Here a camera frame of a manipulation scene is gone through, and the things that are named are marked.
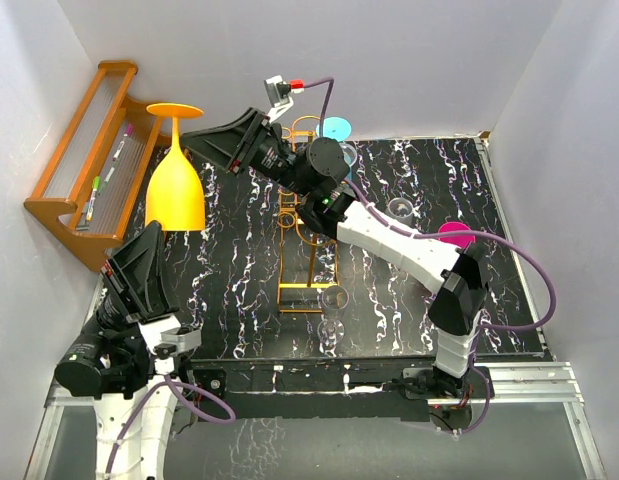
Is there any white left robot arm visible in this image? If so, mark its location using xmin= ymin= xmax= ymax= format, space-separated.
xmin=54 ymin=221 xmax=196 ymax=479

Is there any wooden stepped shelf rack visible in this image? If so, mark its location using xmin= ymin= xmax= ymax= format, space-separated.
xmin=24 ymin=60 xmax=168 ymax=272

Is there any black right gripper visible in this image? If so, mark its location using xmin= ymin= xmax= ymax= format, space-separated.
xmin=180 ymin=109 xmax=313 ymax=199

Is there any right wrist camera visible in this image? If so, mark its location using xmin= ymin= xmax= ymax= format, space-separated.
xmin=264 ymin=75 xmax=304 ymax=122

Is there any clear flute glass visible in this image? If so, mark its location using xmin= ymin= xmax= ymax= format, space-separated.
xmin=340 ymin=142 xmax=358 ymax=168

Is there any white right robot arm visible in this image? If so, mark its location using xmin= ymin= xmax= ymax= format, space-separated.
xmin=180 ymin=108 xmax=488 ymax=397

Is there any aluminium frame rail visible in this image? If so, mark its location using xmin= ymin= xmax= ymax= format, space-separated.
xmin=25 ymin=355 xmax=606 ymax=479

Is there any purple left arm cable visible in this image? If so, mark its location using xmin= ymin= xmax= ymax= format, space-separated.
xmin=101 ymin=374 xmax=238 ymax=480

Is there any blue plastic wine glass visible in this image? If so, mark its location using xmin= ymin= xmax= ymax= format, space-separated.
xmin=315 ymin=116 xmax=352 ymax=142

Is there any magenta plastic wine glass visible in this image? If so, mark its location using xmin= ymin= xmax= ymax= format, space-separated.
xmin=436 ymin=221 xmax=477 ymax=249

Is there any clear wine glass front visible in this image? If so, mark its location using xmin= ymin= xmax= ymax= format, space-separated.
xmin=318 ymin=285 xmax=349 ymax=346

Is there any green cap marker pen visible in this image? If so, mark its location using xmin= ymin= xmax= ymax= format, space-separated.
xmin=85 ymin=175 xmax=101 ymax=223

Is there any gold wire glass rack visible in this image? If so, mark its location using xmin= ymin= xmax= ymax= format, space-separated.
xmin=275 ymin=115 xmax=340 ymax=315

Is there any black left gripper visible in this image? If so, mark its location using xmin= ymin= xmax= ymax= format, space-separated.
xmin=83 ymin=216 xmax=179 ymax=343

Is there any pink cap marker pen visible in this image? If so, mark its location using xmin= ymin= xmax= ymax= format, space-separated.
xmin=110 ymin=123 xmax=134 ymax=171

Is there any orange plastic wine glass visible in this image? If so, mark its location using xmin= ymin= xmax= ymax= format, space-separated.
xmin=145 ymin=102 xmax=206 ymax=232

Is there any grey clear wine glass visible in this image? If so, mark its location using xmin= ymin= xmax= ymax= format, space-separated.
xmin=386 ymin=197 xmax=414 ymax=228

